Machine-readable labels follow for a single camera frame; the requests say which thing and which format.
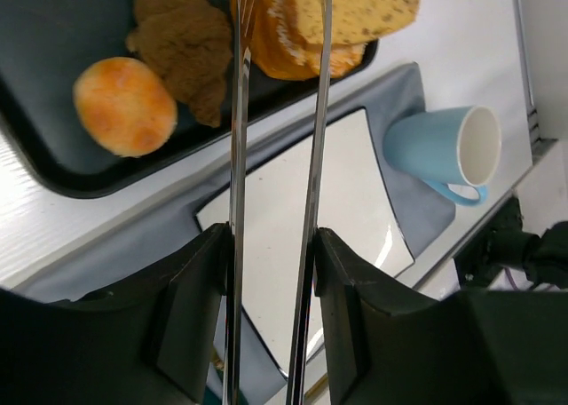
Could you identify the light blue mug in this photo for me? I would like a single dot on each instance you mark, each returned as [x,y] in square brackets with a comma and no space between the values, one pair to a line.
[455,151]

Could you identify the grey cloth placemat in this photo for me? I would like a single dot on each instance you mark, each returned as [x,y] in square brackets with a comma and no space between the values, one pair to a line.
[420,212]

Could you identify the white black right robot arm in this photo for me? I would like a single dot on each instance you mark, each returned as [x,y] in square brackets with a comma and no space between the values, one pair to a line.
[503,245]

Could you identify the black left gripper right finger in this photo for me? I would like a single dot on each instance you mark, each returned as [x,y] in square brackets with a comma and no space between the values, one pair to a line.
[386,343]

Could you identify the white square plate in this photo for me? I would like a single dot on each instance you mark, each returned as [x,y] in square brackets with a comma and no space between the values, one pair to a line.
[353,202]

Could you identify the black rectangular baking tray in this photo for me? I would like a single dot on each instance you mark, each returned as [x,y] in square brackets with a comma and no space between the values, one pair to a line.
[45,46]

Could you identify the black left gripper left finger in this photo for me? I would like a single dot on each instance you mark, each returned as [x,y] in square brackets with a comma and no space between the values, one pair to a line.
[146,339]

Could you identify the brown chocolate croissant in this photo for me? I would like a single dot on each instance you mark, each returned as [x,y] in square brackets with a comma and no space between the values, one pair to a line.
[188,44]

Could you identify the orange round cake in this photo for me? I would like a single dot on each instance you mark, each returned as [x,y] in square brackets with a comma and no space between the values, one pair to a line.
[281,57]

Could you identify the seeded bread slice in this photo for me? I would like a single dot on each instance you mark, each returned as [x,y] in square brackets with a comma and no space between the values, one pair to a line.
[353,21]

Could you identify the small round golden bun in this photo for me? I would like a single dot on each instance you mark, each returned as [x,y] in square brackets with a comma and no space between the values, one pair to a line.
[124,106]

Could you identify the silver metal tongs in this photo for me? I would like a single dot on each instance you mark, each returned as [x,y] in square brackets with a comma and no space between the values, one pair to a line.
[245,13]

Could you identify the aluminium frame rail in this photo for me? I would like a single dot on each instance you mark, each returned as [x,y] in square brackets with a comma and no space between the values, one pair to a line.
[539,145]

